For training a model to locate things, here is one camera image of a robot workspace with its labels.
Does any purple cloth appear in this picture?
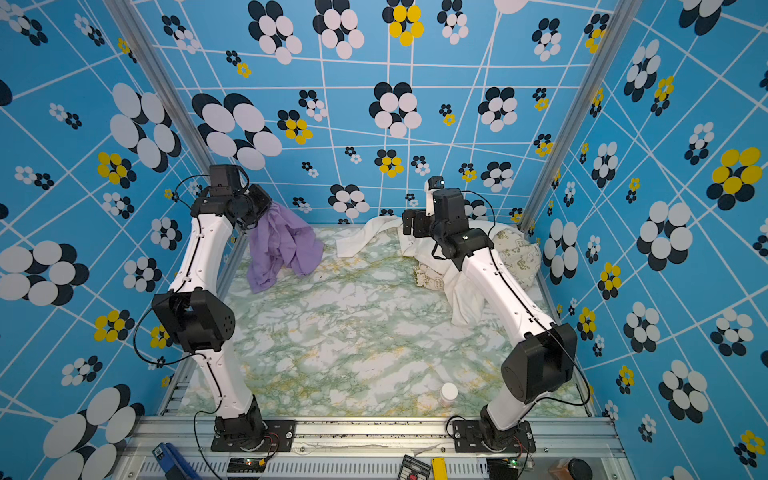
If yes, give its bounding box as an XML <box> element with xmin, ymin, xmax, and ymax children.
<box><xmin>247</xmin><ymin>203</ymin><xmax>324</xmax><ymax>293</ymax></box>

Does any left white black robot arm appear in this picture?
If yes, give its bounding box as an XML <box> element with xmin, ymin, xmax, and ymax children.
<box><xmin>152</xmin><ymin>184</ymin><xmax>271</xmax><ymax>451</ymax></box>

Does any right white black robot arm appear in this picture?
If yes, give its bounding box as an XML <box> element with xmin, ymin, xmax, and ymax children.
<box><xmin>402</xmin><ymin>176</ymin><xmax>578</xmax><ymax>452</ymax></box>

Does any plain white cloth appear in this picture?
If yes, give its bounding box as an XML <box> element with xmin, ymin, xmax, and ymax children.
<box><xmin>335</xmin><ymin>214</ymin><xmax>517</xmax><ymax>328</ymax></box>

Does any cream green printed cloth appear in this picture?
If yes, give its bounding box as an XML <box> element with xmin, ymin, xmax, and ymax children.
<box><xmin>413</xmin><ymin>226</ymin><xmax>541</xmax><ymax>291</ymax></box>

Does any small white bottle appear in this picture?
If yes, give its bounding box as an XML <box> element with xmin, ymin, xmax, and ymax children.
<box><xmin>439</xmin><ymin>382</ymin><xmax>459</xmax><ymax>407</ymax></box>

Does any yellow block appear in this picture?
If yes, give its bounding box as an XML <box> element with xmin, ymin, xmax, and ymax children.
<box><xmin>431</xmin><ymin>458</ymin><xmax>448</xmax><ymax>480</ymax></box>

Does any black remote with buttons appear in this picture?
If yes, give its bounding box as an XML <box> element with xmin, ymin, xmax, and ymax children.
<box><xmin>396</xmin><ymin>455</ymin><xmax>431</xmax><ymax>480</ymax></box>

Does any right green circuit board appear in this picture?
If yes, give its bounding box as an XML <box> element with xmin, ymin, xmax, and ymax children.
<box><xmin>486</xmin><ymin>458</ymin><xmax>520</xmax><ymax>480</ymax></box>

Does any green circuit board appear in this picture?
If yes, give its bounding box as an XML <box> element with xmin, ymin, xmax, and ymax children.
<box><xmin>227</xmin><ymin>457</ymin><xmax>266</xmax><ymax>475</ymax></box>
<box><xmin>486</xmin><ymin>458</ymin><xmax>520</xmax><ymax>480</ymax></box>

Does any left green circuit board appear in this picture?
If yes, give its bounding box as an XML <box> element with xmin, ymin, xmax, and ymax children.
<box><xmin>227</xmin><ymin>457</ymin><xmax>266</xmax><ymax>475</ymax></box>

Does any blue tool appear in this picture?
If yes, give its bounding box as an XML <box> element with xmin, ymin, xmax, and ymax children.
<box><xmin>152</xmin><ymin>442</ymin><xmax>201</xmax><ymax>480</ymax></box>

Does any black round lid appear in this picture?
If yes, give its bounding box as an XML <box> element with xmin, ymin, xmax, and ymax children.
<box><xmin>567</xmin><ymin>458</ymin><xmax>594</xmax><ymax>480</ymax></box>

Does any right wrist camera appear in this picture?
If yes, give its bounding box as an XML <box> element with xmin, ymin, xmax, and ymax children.
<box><xmin>424</xmin><ymin>176</ymin><xmax>445</xmax><ymax>217</ymax></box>

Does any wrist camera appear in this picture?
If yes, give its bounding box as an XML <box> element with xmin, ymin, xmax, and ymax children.
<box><xmin>209</xmin><ymin>164</ymin><xmax>243</xmax><ymax>190</ymax></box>
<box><xmin>424</xmin><ymin>176</ymin><xmax>445</xmax><ymax>217</ymax></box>

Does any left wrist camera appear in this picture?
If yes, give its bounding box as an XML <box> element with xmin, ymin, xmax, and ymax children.
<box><xmin>209</xmin><ymin>164</ymin><xmax>243</xmax><ymax>190</ymax></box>

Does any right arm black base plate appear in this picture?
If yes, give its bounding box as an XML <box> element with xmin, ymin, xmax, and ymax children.
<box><xmin>446</xmin><ymin>418</ymin><xmax>537</xmax><ymax>455</ymax></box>

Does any left aluminium corner post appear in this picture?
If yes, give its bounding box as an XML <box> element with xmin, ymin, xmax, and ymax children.
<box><xmin>105</xmin><ymin>1</ymin><xmax>213</xmax><ymax>175</ymax></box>

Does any aluminium corner post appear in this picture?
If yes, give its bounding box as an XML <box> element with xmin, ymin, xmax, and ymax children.
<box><xmin>105</xmin><ymin>1</ymin><xmax>213</xmax><ymax>175</ymax></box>
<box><xmin>519</xmin><ymin>0</ymin><xmax>643</xmax><ymax>233</ymax></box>

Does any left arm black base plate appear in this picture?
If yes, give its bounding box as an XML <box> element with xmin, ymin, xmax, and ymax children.
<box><xmin>210</xmin><ymin>418</ymin><xmax>297</xmax><ymax>453</ymax></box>

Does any aluminium front rail frame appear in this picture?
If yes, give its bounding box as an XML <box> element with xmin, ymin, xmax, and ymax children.
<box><xmin>113</xmin><ymin>417</ymin><xmax>635</xmax><ymax>479</ymax></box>

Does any right aluminium corner post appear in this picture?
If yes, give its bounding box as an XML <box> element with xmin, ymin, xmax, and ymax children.
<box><xmin>519</xmin><ymin>0</ymin><xmax>643</xmax><ymax>233</ymax></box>

